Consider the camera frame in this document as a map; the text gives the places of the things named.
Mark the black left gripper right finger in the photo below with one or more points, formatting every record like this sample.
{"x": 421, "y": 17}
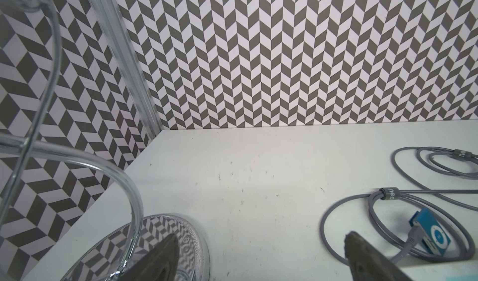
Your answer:
{"x": 368, "y": 264}

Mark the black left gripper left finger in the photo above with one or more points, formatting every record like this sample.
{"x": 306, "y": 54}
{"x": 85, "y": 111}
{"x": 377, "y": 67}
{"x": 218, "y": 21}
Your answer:
{"x": 159, "y": 264}

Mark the blue square mp3 player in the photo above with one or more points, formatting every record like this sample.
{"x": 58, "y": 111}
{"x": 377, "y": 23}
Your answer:
{"x": 427, "y": 229}

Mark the white multicolour power strip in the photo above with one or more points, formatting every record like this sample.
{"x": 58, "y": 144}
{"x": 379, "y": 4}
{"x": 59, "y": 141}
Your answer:
{"x": 456, "y": 271}

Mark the chrome wire jewelry stand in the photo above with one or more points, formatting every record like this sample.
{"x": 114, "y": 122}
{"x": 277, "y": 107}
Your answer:
{"x": 75, "y": 112}

